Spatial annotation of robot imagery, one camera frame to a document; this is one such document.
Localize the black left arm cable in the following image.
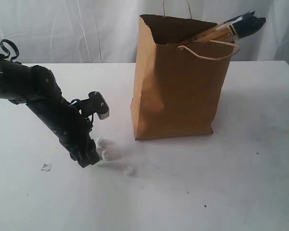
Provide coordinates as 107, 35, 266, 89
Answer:
0, 39, 20, 62

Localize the white ball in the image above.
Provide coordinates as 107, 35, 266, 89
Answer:
123, 166, 134, 176
96, 137, 107, 147
100, 150, 112, 161

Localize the white backdrop curtain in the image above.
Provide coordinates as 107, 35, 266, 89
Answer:
0, 0, 289, 64

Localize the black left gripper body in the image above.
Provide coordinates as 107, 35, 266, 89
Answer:
26, 97, 100, 168

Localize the spaghetti pasta package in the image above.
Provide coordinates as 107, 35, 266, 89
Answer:
179, 11, 266, 45

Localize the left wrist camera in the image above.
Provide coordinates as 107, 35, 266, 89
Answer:
80, 91, 109, 120

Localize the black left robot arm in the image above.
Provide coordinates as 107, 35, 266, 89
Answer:
0, 58, 109, 168

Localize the brown paper bag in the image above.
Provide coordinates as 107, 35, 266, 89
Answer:
131, 14, 234, 141

